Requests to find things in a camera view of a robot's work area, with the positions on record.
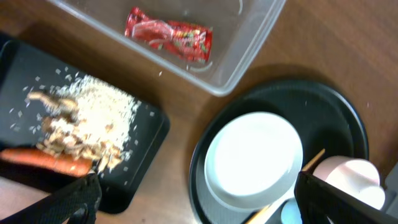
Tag rice and nut scraps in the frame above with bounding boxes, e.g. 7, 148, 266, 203
25, 75, 141, 173

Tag wooden chopstick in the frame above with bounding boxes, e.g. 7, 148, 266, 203
246, 149, 325, 224

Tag red snack wrapper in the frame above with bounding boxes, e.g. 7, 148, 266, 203
124, 7, 213, 63

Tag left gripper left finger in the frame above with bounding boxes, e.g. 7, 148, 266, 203
1, 174, 102, 224

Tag clear plastic bin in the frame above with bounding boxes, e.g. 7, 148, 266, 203
53, 0, 285, 96

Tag orange carrot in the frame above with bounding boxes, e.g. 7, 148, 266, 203
1, 148, 92, 177

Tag pink bowl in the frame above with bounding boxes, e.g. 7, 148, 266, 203
313, 156, 386, 210

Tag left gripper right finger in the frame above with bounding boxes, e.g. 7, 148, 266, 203
294, 172, 397, 224

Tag round black tray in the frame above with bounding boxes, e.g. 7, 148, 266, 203
188, 80, 369, 223

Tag light blue cup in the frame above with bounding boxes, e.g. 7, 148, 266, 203
280, 198, 303, 224

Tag grey plate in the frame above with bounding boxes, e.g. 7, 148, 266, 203
204, 112, 303, 211

